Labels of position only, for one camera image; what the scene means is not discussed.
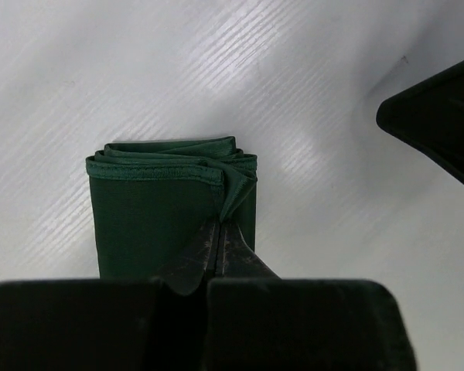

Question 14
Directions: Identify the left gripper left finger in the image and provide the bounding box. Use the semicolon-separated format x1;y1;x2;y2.
0;220;220;370

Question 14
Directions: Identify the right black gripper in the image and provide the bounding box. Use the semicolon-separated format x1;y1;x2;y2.
376;60;464;185

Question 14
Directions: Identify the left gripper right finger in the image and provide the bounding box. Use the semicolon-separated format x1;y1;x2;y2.
206;223;418;370

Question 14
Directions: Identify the dark green cloth napkin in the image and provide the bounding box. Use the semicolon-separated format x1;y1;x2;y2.
85;136;258;279

